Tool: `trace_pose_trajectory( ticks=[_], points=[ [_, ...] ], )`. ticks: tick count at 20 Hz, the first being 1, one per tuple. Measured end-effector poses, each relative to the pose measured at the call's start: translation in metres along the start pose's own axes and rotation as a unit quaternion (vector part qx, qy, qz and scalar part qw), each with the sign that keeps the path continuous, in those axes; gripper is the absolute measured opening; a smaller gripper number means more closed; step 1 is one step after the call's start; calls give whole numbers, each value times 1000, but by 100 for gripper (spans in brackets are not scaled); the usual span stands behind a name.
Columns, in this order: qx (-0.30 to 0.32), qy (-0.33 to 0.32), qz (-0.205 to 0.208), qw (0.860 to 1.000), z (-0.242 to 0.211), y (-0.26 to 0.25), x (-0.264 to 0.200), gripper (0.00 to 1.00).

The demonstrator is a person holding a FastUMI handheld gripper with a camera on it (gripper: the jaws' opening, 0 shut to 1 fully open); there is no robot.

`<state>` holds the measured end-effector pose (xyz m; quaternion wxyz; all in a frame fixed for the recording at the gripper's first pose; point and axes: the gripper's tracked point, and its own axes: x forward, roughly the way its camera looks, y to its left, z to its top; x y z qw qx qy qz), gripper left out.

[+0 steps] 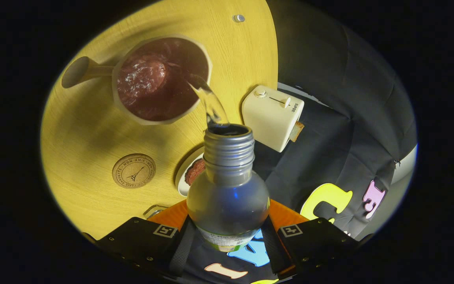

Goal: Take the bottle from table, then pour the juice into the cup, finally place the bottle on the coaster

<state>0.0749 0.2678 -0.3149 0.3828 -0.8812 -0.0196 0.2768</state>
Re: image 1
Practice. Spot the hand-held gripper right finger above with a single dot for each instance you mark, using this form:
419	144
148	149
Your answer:
273	244

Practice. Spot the brown toast slice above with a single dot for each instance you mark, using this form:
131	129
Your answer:
297	132

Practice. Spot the red food piece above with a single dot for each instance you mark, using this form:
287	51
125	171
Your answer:
194	171

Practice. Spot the clear juice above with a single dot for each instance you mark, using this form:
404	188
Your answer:
211	102

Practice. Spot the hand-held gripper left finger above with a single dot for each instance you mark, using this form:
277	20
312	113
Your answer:
181	248

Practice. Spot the round cork coaster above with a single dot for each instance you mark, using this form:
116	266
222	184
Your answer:
134	170

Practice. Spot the small white plate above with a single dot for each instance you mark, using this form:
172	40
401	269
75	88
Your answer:
181	183

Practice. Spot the silver screw cap in table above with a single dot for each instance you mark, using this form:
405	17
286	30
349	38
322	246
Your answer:
238	18

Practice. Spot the wooden table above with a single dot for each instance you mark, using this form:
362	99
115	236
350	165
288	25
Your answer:
89	130

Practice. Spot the white toaster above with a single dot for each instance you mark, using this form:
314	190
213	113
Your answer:
268	120

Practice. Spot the silver metal bottle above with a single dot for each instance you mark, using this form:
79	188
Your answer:
229	197

